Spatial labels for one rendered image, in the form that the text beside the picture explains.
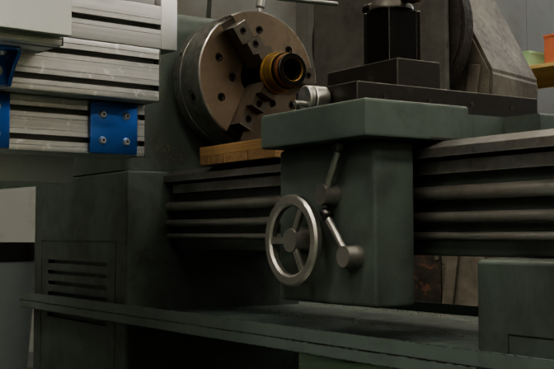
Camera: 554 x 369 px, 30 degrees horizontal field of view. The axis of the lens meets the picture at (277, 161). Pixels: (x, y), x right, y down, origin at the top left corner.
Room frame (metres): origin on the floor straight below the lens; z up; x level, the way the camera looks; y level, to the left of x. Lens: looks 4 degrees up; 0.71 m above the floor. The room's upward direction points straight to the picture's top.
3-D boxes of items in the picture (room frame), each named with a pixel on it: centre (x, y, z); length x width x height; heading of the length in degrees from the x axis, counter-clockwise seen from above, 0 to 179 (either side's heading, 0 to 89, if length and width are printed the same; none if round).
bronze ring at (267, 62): (2.30, -0.01, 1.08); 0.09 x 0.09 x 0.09; 33
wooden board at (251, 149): (2.22, -0.06, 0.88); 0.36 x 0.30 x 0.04; 123
